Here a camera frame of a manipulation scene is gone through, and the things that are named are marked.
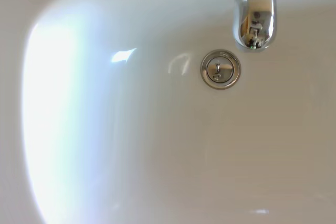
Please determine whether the white vanity sink top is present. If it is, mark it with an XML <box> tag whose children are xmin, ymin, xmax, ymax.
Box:
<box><xmin>0</xmin><ymin>0</ymin><xmax>336</xmax><ymax>224</ymax></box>

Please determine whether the chrome sink drain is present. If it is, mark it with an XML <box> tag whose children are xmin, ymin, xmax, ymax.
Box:
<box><xmin>201</xmin><ymin>49</ymin><xmax>242</xmax><ymax>90</ymax></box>

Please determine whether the chrome two-handle faucet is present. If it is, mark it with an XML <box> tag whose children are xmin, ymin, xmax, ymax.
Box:
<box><xmin>230</xmin><ymin>0</ymin><xmax>278</xmax><ymax>53</ymax></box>

